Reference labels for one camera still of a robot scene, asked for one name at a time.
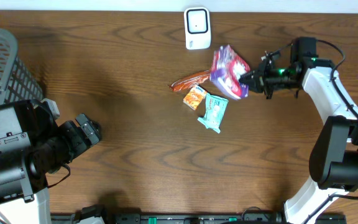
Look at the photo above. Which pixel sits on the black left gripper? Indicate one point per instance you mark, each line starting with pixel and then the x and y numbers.
pixel 86 129

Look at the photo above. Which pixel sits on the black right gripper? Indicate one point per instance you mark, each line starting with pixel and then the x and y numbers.
pixel 260 78

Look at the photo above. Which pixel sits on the pink purple snack bag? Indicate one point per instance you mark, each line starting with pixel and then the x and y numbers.
pixel 226 70

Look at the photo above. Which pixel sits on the orange Kleenex tissue pack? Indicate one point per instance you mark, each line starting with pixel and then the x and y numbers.
pixel 195 96

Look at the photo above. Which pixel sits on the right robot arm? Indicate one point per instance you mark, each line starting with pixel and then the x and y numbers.
pixel 333 162

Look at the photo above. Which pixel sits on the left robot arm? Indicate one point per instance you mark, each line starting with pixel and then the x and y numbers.
pixel 33 145

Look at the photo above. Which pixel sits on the green wet wipes packet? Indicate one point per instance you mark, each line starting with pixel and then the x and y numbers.
pixel 214 112

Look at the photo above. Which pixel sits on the orange snack bar wrapper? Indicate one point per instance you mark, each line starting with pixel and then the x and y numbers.
pixel 190 81

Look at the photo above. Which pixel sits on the grey plastic basket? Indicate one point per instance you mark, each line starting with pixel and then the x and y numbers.
pixel 16 81

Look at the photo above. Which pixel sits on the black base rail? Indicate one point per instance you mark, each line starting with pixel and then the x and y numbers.
pixel 197 217

